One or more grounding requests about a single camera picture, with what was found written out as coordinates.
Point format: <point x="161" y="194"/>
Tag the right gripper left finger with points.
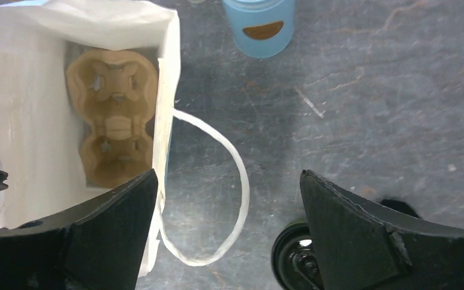
<point x="97" y="244"/>

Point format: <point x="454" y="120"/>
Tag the black cloth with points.
<point x="400" y="206"/>

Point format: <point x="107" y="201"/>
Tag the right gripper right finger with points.
<point x="361" y="244"/>

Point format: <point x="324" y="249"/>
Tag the brown cardboard cup carrier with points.
<point x="115" y="93"/>

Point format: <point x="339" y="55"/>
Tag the blue straw holder can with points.
<point x="260" y="28"/>

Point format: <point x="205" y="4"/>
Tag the black cup lid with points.
<point x="293" y="260"/>

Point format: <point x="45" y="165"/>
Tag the white and blue paper bag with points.
<point x="40" y="131"/>

